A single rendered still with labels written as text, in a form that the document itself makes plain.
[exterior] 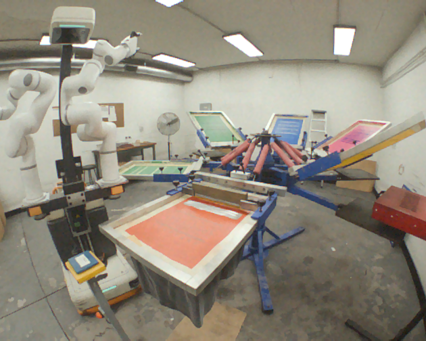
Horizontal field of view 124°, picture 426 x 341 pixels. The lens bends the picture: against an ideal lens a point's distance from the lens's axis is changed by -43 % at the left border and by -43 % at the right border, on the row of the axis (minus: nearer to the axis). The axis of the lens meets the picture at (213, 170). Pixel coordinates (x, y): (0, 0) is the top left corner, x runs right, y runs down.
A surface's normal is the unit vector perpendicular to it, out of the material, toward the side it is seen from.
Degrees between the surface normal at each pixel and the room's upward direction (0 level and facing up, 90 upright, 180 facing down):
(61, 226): 90
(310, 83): 90
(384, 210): 90
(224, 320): 3
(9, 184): 90
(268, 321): 0
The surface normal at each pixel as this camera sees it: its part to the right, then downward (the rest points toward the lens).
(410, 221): -0.89, 0.13
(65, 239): 0.72, 0.18
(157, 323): 0.00, -0.97
